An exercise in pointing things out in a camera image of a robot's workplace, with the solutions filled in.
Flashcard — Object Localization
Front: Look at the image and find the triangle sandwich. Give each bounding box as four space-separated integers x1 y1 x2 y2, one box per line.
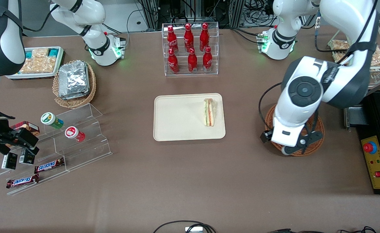
203 98 217 127

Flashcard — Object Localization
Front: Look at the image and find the round brown wicker basket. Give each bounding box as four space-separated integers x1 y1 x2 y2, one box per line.
265 103 325 157

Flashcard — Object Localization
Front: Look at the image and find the oval tan wicker basket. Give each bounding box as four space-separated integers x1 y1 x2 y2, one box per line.
52 60 97 109

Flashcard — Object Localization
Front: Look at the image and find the white rectangular snack tray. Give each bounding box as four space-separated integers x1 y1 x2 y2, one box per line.
6 46 65 80

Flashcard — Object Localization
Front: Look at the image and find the cream plastic tray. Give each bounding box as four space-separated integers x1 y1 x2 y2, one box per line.
153 93 226 142

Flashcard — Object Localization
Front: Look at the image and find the small black box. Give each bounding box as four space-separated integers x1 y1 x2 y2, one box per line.
1 152 18 171
18 148 36 166

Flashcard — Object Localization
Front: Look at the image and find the red brown snack box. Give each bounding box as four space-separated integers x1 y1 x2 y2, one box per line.
10 121 40 137

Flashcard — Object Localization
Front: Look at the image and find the brown Snickers bar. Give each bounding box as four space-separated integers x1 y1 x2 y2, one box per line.
6 174 40 189
34 158 65 174

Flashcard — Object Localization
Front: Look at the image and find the green snack can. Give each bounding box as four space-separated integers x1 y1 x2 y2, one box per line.
40 112 64 129

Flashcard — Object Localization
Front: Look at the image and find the red snack can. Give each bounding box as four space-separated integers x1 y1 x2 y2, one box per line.
64 126 86 142

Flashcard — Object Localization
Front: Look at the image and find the black counter machine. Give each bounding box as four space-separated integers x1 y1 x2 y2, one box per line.
344 90 380 136

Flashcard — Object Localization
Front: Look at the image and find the clear acrylic stepped display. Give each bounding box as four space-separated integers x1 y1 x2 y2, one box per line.
0 103 113 196

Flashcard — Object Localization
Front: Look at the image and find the yellow black control box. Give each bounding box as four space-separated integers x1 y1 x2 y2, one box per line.
357 129 380 195

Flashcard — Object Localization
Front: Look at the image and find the silver foil pack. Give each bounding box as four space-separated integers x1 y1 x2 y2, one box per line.
60 87 91 100
59 61 89 96

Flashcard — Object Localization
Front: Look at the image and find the red cola bottle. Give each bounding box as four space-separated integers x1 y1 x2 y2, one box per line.
202 46 213 72
167 26 179 54
184 23 194 52
199 23 210 51
167 49 180 73
188 48 198 73

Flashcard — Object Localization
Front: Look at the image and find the clear acrylic bottle rack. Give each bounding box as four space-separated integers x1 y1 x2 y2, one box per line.
162 22 219 76

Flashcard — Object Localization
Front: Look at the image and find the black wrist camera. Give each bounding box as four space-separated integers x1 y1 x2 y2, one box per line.
260 129 272 144

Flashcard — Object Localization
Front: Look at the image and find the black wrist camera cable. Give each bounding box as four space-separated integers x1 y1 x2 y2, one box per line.
258 82 283 130

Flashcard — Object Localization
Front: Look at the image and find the black table edge cable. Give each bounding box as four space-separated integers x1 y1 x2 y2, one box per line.
267 226 377 233

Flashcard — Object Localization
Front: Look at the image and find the black looped cable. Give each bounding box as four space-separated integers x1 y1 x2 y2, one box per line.
153 221 217 233

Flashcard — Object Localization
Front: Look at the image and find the aluminium frame rack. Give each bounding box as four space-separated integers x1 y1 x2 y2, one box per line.
141 0 246 30

